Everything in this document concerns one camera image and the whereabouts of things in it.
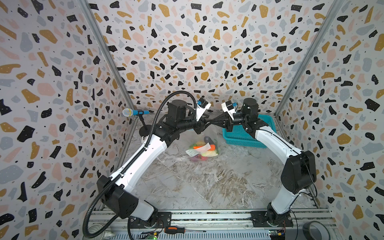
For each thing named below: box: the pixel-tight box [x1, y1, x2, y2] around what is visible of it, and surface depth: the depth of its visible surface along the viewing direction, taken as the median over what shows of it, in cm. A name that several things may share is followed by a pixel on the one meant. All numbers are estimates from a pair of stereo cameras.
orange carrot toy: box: [193, 144, 216, 151], surface depth 82 cm
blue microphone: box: [122, 108, 150, 117], surface depth 89 cm
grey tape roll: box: [302, 220, 331, 240], surface depth 71 cm
